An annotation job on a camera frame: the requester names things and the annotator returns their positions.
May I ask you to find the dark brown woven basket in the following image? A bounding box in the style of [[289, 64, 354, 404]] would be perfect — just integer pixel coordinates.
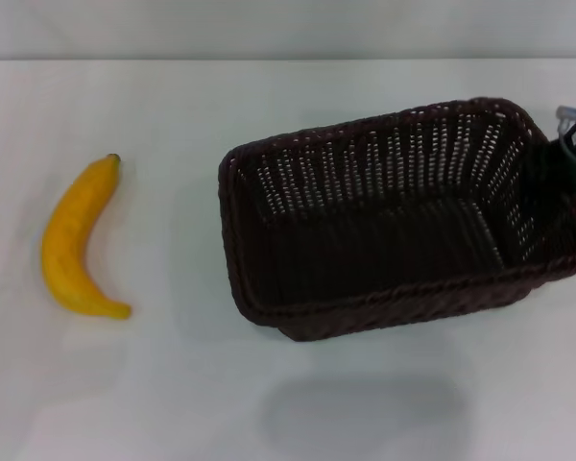
[[217, 97, 576, 343]]

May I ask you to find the yellow banana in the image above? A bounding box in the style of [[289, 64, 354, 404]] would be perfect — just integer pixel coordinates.
[[39, 153, 133, 321]]

